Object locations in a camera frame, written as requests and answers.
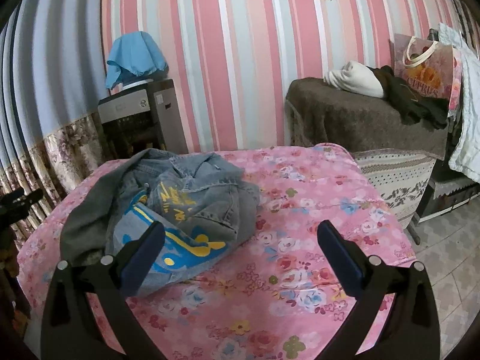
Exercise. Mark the white folded garment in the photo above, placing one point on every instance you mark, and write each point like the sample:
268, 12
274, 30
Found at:
355, 78

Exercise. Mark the floral paper gift bag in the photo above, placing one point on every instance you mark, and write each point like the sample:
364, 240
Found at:
430, 67

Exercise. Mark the grey water dispenser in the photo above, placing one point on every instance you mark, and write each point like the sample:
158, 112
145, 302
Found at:
145, 115

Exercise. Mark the blue cloth cover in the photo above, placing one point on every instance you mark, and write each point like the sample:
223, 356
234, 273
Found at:
134, 56

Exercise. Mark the white patterned bed skirt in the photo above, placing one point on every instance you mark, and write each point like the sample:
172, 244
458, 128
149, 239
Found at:
400, 177

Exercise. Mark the white quilted blanket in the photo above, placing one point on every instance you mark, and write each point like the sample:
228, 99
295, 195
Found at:
465, 157

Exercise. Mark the brown blanket covered furniture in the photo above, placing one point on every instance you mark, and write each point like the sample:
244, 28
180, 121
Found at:
318, 113

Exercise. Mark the striped floral curtain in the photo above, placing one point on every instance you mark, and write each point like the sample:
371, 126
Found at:
52, 77

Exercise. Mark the pink floral bed sheet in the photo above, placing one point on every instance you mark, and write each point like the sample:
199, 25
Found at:
275, 296

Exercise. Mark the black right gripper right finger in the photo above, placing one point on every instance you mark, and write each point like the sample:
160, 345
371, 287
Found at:
411, 329

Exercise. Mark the blue denim jacket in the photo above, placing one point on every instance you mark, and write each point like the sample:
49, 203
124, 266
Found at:
205, 206

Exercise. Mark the dark brown garment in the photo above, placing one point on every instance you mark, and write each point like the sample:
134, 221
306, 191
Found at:
412, 106

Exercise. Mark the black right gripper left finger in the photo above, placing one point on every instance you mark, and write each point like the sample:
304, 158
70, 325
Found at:
69, 329

